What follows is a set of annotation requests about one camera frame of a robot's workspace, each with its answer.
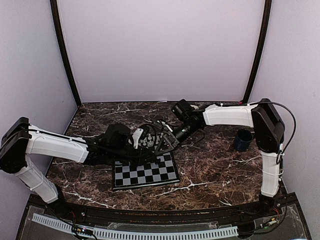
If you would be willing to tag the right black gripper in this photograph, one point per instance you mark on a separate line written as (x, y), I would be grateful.
(167, 150)

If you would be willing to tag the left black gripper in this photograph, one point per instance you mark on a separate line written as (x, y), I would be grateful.
(142, 154)

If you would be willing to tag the black white chessboard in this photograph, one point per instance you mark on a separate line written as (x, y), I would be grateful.
(126, 176)

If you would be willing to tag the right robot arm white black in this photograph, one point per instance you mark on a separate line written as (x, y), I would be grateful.
(258, 121)

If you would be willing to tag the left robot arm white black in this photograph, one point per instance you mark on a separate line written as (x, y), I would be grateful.
(24, 139)

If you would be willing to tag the dark blue mug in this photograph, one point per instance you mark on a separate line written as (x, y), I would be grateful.
(243, 139)

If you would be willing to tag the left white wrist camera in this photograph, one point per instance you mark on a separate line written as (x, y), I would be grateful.
(140, 133)

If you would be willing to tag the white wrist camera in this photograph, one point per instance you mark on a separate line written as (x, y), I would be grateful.
(140, 133)
(163, 126)

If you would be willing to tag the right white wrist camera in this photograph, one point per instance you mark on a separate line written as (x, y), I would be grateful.
(163, 126)

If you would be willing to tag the white slotted cable duct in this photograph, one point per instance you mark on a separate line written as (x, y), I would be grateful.
(121, 231)

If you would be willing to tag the left black frame post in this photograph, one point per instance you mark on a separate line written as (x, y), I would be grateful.
(63, 51)

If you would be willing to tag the black frame post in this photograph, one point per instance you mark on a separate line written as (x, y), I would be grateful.
(259, 50)
(63, 51)

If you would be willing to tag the right black frame post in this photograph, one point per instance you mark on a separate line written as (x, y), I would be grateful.
(259, 50)

